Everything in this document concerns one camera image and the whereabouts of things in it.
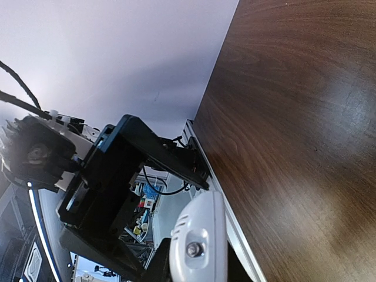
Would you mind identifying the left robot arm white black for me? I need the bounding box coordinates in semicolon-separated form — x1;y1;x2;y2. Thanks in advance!
1;115;209;280

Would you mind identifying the white remote control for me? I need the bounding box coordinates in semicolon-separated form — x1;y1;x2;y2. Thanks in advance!
169;191;228;282

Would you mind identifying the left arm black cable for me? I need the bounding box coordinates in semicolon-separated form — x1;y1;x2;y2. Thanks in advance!
0;60;56;121

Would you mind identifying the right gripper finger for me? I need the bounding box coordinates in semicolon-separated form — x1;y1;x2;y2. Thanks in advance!
145;238;172;282

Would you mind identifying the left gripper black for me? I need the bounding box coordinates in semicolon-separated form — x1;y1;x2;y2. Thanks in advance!
57;115;209;276

